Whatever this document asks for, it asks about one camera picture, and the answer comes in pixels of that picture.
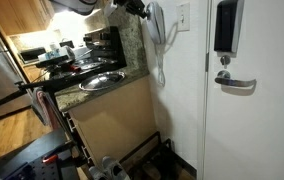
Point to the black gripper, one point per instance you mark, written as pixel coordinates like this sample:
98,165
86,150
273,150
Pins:
130,5

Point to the white phone receiver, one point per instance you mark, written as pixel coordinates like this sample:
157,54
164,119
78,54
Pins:
156,25

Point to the beige counter cabinet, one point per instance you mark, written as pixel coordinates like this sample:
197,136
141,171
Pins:
115,120

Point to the stainless steel sink bowl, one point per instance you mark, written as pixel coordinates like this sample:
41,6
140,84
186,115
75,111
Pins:
102,81

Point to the silver kettle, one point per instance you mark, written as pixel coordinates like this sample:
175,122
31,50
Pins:
67,52

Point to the black electronic door lock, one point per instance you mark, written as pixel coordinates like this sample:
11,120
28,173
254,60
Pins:
226,26

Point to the black stovetop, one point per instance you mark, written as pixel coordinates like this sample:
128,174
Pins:
68,71

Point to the silver key cylinder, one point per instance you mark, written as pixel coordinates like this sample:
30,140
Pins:
225,60

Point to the black microwave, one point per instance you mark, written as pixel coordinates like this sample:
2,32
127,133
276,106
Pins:
32,54

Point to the pink hanging towel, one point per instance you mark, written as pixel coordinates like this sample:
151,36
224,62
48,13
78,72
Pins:
43,106

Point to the black shoe rack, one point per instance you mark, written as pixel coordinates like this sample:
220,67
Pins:
155,160

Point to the grey sneaker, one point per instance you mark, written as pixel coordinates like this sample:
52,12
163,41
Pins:
115,168
97,174

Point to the white door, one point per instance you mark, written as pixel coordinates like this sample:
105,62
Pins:
255,133

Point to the black pegboard table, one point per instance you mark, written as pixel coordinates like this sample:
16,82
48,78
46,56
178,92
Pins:
32,156

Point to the white light switch plate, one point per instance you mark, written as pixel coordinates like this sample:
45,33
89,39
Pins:
183,16

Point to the black camera stand pole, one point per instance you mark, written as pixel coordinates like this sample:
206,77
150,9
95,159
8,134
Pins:
2,101

